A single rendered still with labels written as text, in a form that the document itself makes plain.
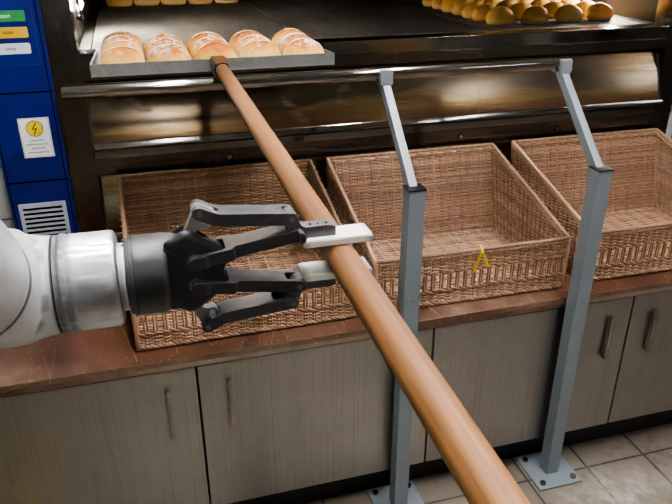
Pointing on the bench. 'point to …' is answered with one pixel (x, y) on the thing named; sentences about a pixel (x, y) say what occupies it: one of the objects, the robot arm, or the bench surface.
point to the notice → (36, 137)
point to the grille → (45, 218)
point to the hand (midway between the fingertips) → (335, 252)
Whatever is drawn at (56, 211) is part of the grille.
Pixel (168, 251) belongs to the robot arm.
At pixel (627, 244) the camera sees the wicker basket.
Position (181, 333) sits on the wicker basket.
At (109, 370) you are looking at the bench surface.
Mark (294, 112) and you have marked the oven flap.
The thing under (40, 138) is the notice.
